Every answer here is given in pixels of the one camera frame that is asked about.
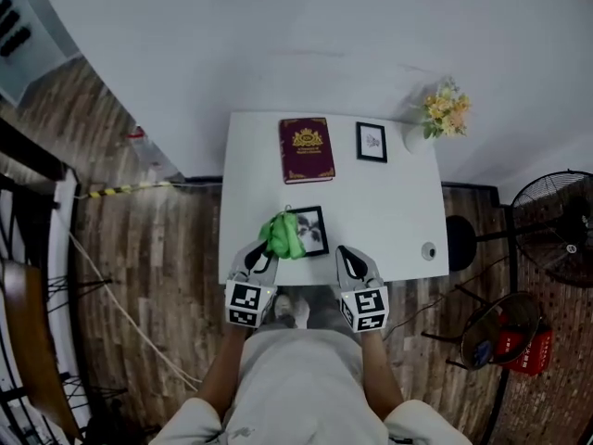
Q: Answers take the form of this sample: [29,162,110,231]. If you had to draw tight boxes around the person's white shoe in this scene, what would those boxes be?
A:
[271,293,311,330]

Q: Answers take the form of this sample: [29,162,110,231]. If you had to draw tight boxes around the black framed photo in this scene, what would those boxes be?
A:
[286,205,331,260]

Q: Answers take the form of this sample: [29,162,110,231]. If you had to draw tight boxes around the person's white shirt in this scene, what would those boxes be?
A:
[147,326,474,445]

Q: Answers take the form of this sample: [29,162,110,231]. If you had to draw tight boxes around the red bag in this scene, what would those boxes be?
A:
[495,326,525,357]

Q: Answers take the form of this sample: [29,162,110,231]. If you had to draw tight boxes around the maroon hardcover book gold ornament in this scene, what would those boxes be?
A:
[278,117,336,186]

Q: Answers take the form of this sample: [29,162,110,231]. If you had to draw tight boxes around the yellow and orange flower bouquet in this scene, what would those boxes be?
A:
[411,75,473,140]

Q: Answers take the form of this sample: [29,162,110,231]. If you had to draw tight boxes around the red box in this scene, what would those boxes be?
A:
[509,329,554,376]

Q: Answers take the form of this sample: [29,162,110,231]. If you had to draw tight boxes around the rows of black wall-mounted items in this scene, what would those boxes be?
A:
[0,0,34,59]

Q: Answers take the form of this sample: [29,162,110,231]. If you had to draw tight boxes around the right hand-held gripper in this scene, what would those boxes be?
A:
[335,245,390,335]

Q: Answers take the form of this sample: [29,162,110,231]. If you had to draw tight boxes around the white cable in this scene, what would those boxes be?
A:
[69,232,203,394]

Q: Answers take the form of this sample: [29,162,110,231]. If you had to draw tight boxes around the green microfibre cloth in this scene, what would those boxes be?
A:
[258,205,308,261]

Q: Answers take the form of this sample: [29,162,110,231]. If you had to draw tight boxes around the black cable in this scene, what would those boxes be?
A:
[382,255,511,343]

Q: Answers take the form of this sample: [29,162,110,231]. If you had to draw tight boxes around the white vase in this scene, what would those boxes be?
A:
[403,122,437,155]

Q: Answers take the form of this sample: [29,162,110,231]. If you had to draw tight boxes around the brown wooden top desk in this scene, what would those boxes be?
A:
[0,258,81,440]

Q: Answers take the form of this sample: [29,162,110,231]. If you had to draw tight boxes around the black metal rack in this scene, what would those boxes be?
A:
[0,118,82,268]

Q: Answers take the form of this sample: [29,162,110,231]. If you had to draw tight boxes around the yellow and black striped tape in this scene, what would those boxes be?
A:
[85,181,173,200]

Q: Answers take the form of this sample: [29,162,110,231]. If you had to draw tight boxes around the clear plastic bottle red cap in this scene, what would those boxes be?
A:
[124,126,161,176]

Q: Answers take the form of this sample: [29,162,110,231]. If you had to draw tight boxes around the small black framed picture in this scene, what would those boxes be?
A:
[355,121,389,165]

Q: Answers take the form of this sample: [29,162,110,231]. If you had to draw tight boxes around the white table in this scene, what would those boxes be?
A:
[217,111,450,287]

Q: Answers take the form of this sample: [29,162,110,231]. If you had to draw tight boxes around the person's left forearm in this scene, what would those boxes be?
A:
[196,324,254,419]

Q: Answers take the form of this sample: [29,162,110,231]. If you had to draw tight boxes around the person's right forearm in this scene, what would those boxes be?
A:
[360,329,406,422]

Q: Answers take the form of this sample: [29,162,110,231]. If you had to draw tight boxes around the black standing fan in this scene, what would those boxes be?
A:
[445,169,593,289]

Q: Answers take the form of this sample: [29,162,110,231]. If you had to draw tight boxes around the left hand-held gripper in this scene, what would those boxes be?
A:
[224,240,280,330]

